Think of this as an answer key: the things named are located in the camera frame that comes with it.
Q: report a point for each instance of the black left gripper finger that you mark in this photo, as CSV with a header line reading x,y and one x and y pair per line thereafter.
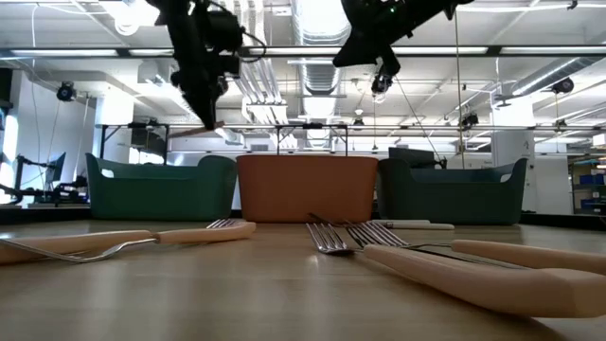
x,y
208,111

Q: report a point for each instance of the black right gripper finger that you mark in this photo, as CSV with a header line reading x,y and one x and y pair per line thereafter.
x,y
364,43
369,59

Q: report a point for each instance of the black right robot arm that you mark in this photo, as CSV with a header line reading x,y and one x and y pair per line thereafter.
x,y
435,9

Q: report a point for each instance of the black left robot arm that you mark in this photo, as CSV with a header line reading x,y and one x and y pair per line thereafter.
x,y
165,9

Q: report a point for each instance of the black ceiling-hung device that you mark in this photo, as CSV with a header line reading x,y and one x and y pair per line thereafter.
x,y
562,85
381,86
66,91
468,119

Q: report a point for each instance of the black-framed folding table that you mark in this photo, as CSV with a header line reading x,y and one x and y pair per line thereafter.
x,y
142,126
312,126

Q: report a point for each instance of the black monitor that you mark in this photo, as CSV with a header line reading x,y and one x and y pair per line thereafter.
x,y
412,156
147,142

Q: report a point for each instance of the green plastic bin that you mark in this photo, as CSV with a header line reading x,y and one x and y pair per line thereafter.
x,y
161,194

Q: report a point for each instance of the thin vertical pole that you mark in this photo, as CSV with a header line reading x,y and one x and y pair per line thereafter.
x,y
460,123

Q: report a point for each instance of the orange plastic bin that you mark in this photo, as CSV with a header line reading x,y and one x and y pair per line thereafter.
x,y
308,189

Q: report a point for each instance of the blue plastic bin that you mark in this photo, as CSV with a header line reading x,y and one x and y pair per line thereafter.
x,y
450,199

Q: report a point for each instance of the silver ceiling pipe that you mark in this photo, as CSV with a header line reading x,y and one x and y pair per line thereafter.
x,y
544,76

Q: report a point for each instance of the shelf with blue boxes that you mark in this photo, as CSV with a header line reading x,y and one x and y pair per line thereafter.
x,y
592,180

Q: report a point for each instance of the silver ceiling duct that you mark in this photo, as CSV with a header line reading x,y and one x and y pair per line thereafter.
x,y
322,80

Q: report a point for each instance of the black overhead rail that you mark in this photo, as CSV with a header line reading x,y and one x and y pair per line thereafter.
x,y
494,50

